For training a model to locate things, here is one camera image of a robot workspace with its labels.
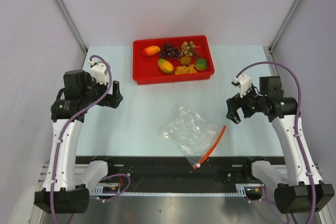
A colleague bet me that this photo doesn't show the red plastic tray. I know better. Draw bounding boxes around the red plastic tray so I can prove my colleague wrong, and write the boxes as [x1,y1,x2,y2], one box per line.
[132,35,216,86]

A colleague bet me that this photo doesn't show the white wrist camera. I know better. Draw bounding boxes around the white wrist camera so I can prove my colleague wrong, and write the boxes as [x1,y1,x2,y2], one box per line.
[232,74,252,98]
[88,60,108,86]

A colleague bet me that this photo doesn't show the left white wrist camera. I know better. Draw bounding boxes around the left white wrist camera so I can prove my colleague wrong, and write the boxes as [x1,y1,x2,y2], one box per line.
[88,60,108,86]

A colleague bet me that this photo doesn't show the dark purple grape bunch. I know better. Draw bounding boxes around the dark purple grape bunch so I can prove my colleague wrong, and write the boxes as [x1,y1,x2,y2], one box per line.
[160,43,182,59]

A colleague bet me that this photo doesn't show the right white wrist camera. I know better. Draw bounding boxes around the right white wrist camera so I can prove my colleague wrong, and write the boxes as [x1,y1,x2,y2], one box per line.
[232,74,252,98]

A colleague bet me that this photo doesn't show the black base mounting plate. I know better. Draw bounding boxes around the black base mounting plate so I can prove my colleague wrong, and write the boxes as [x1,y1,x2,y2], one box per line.
[76,156,285,193]

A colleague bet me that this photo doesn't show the white slotted cable duct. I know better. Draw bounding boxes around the white slotted cable duct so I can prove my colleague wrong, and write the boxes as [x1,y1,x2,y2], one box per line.
[90,184,263,199]

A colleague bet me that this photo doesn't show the green round orange fruit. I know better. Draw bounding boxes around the green round orange fruit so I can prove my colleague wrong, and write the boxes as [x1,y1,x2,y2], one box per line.
[194,58,208,71]

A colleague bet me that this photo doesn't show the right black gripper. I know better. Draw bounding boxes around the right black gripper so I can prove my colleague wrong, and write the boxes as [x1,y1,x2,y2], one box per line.
[226,83,267,124]

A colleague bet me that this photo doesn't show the aluminium frame rail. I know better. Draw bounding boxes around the aluminium frame rail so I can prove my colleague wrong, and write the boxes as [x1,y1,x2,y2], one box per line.
[37,164,89,185]

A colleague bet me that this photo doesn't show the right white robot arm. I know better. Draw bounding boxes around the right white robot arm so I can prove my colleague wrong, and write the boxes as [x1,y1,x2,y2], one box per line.
[226,74,334,214]

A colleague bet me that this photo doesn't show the green orange mango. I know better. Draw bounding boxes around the green orange mango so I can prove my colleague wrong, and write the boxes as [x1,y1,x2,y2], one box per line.
[157,58,174,74]

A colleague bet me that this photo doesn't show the orange red mango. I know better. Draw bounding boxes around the orange red mango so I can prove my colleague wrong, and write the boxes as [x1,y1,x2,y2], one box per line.
[142,46,161,56]

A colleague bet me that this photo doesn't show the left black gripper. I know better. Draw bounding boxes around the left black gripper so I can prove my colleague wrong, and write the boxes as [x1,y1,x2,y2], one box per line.
[81,73,122,108]

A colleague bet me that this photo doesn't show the yellow orange segments pile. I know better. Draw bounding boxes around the yellow orange segments pile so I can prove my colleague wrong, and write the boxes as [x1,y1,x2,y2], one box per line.
[175,65,197,75]

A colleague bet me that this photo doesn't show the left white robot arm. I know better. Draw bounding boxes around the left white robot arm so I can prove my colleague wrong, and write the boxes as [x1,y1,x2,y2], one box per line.
[34,68,123,214]

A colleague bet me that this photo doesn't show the tan longan bunch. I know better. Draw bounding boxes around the tan longan bunch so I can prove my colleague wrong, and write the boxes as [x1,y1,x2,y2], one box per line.
[180,41,200,58]

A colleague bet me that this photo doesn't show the clear zip top bag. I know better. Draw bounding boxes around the clear zip top bag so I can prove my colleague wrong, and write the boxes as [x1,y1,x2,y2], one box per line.
[160,106,226,169]

